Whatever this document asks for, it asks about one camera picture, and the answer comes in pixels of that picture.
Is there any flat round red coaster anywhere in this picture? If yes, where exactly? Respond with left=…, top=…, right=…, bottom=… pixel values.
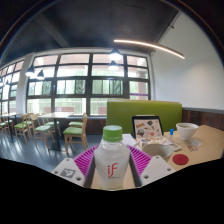
left=172, top=153, right=190, bottom=166

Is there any white ceramic bowl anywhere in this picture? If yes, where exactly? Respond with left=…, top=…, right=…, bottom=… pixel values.
left=175, top=122, right=200, bottom=141

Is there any long curved linear ceiling light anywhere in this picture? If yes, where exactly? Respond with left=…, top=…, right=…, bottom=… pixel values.
left=113, top=39, right=186, bottom=60

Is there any wooden dining table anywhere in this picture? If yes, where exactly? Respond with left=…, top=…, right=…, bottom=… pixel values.
left=38, top=111, right=77, bottom=152
left=0, top=112, right=22, bottom=141

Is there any small white card box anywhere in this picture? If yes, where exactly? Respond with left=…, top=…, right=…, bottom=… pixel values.
left=166, top=141, right=183, bottom=153

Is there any white paper sheet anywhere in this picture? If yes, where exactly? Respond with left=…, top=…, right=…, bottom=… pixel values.
left=121, top=133, right=138, bottom=148

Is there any white bottle with green cap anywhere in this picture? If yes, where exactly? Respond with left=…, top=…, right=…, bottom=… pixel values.
left=93, top=124, right=131, bottom=191

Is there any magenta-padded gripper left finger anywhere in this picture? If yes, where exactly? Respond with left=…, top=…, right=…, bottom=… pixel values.
left=51, top=144, right=101, bottom=189

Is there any white mug with swirl print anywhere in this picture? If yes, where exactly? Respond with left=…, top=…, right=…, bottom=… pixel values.
left=141, top=142, right=174, bottom=162

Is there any black-framed printed picture stand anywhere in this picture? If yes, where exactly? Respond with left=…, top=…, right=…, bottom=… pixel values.
left=131, top=114, right=165, bottom=140

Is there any group of green-seated wooden chairs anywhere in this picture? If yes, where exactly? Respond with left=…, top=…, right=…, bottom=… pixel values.
left=0, top=112, right=89, bottom=154

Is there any group of dark pendant lamps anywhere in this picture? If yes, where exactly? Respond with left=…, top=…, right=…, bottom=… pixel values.
left=3, top=47, right=124, bottom=86

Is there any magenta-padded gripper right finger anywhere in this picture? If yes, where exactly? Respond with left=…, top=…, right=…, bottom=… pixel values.
left=127, top=144, right=176, bottom=189

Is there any green upholstered booth bench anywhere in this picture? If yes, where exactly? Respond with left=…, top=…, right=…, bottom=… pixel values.
left=106, top=99, right=184, bottom=136

